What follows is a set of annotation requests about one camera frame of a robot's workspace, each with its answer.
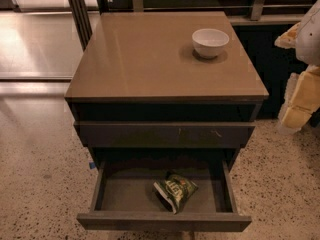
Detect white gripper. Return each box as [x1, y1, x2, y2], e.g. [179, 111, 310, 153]
[274, 0, 320, 134]

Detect green jalapeno chip bag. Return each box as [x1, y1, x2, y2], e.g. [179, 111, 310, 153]
[153, 171, 198, 214]

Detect brown drawer cabinet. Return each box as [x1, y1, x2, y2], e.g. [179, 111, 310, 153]
[65, 12, 268, 164]

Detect closed dark top drawer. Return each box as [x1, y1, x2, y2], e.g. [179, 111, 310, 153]
[74, 121, 254, 148]

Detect open dark middle drawer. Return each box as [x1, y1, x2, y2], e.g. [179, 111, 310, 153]
[77, 159, 251, 232]

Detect white ceramic bowl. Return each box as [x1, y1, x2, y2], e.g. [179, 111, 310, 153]
[192, 28, 229, 59]

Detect blue tape piece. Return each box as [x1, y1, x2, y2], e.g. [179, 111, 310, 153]
[89, 162, 96, 169]

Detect dark vertical post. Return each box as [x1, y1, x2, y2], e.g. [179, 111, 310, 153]
[68, 0, 92, 50]

